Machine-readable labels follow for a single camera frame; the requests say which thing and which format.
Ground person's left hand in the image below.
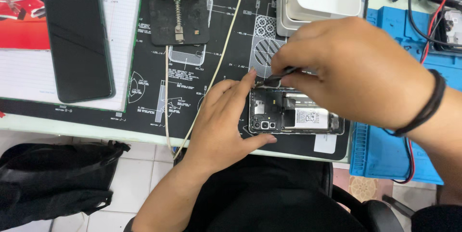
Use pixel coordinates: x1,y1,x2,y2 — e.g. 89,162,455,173
181,68,278,177

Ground person's right hand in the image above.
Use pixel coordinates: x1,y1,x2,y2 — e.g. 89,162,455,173
271,17,436,131

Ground black tweezers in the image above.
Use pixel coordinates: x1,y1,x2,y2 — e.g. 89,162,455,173
256,66,301,88

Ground smartphone without back cover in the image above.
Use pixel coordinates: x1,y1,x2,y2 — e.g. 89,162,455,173
248,86,346,136

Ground black blueprint work mat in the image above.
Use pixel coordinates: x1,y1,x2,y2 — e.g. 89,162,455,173
0,0,351,162

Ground white paper label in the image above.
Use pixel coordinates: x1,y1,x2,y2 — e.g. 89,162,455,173
313,134,338,155

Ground black circuit board holder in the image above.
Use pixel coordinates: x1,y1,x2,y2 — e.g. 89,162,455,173
148,0,211,47

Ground blue silicone repair mat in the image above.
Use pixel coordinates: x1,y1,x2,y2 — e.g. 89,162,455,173
349,6,462,186

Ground person's black clothing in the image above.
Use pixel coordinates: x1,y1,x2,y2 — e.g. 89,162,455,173
184,154,365,232

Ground white lined notebook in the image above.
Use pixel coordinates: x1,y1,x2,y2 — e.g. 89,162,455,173
0,0,146,113

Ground black smartphone with dark screen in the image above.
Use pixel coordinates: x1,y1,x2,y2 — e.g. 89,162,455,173
44,0,116,104

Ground black backpack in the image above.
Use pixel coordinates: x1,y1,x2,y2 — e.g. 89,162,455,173
0,140,131,231

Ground red basketball picture book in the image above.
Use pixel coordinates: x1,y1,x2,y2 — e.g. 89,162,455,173
0,0,93,51

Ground long white cable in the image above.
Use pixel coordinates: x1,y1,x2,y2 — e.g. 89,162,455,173
173,0,249,160

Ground short white cable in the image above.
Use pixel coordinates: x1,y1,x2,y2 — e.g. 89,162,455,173
165,45,175,155

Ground black cable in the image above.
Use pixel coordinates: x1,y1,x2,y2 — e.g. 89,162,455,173
407,0,462,49

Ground black cord wristband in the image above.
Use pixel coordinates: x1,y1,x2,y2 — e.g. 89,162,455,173
391,69,447,138

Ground red cable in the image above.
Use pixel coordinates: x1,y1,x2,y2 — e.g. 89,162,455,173
391,0,457,184

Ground disassembled phone in black frame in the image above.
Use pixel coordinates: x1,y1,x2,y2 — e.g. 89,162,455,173
429,8,462,53

